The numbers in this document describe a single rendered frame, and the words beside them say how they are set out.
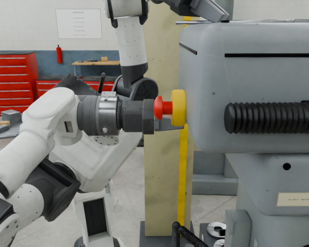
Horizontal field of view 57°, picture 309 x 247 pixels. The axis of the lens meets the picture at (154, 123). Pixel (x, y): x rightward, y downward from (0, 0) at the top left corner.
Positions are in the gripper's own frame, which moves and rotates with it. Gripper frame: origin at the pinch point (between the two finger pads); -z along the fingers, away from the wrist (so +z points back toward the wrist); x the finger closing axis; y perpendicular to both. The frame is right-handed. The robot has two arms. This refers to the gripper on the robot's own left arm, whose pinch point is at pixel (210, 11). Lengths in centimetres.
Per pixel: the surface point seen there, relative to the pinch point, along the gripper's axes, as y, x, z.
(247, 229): -26.5, 7.0, -29.8
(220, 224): -71, -42, -33
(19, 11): -379, -511, 748
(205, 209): -203, -198, -32
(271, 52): 2.8, 18.6, -15.7
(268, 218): -19.0, 11.0, -29.8
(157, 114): -14.4, 16.0, -6.7
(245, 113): -2.8, 23.3, -17.9
